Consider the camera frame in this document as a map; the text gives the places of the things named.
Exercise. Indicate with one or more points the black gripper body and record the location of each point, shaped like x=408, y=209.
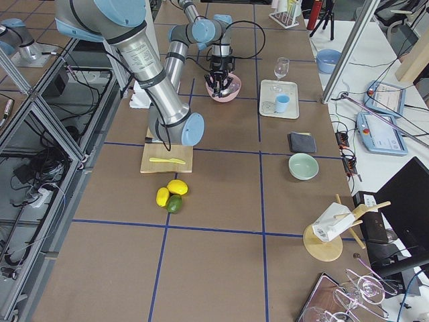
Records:
x=220, y=65

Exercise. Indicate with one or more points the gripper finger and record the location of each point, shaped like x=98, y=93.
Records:
x=228, y=85
x=211, y=84

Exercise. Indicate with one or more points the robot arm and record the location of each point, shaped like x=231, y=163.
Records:
x=122, y=24
x=189, y=9

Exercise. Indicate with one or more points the light blue cup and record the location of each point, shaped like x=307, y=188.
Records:
x=281, y=103

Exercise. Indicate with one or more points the pink bowl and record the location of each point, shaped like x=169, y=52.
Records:
x=231, y=75

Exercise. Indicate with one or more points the cream bear tray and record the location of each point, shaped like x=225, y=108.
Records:
x=267, y=99

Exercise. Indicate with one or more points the clear wine glass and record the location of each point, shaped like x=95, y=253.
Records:
x=280, y=70

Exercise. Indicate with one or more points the steel cylinder rod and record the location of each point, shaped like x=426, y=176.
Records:
x=152, y=141

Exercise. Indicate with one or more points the yellow plastic knife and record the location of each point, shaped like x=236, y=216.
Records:
x=168, y=160

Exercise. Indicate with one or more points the wooden cutting board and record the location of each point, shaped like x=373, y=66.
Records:
x=162, y=151

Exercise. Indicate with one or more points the grey folded cloth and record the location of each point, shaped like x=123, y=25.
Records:
x=301, y=143

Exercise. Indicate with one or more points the blue bowl with fork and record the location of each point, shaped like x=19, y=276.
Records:
x=327, y=59

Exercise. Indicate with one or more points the yellow lemon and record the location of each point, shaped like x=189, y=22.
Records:
x=177, y=187
x=162, y=196

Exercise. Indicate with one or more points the green bowl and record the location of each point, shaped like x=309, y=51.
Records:
x=303, y=166

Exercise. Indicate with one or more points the blue teach pendant near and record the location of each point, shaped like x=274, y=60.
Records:
x=378, y=134

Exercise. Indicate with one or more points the blue teach pendant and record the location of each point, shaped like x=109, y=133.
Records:
x=385, y=98
x=378, y=134

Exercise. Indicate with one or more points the blue teach pendant far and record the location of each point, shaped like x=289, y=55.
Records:
x=385, y=98

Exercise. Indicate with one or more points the white carton box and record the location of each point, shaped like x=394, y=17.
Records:
x=336, y=219

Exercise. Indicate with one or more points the wooden mug tree stand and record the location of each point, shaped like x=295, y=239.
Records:
x=330, y=251

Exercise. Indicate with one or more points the black laptop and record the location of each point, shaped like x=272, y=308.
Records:
x=407, y=191

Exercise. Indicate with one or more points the hanging wine glass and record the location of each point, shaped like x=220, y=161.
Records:
x=363, y=291

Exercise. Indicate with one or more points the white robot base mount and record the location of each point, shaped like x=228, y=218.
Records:
x=139, y=98

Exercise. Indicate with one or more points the white wire cup rack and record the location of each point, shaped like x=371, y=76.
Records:
x=286, y=12

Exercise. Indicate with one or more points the aluminium frame post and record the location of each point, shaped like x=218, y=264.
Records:
x=367, y=12

